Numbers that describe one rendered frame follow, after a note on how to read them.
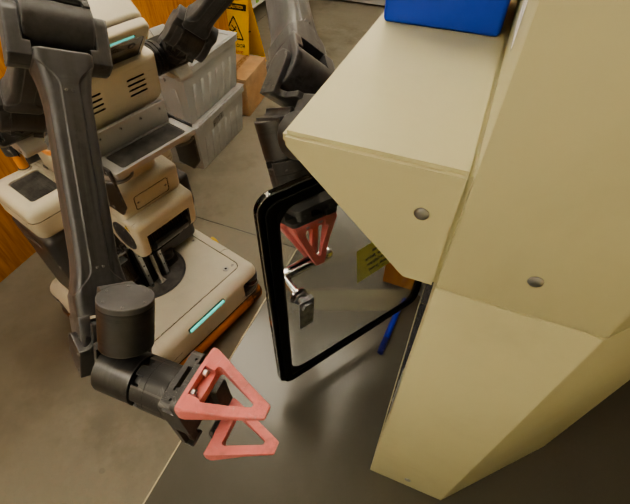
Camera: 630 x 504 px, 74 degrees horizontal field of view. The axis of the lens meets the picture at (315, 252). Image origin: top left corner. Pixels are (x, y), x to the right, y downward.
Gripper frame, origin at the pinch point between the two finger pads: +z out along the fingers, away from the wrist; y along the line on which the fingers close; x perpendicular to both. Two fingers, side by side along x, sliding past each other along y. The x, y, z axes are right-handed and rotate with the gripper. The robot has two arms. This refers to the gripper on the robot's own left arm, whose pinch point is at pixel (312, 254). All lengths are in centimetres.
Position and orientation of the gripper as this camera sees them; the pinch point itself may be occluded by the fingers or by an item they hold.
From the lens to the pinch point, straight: 59.4
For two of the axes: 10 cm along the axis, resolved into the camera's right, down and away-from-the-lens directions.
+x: -8.3, 4.1, -3.8
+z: 2.3, 8.7, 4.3
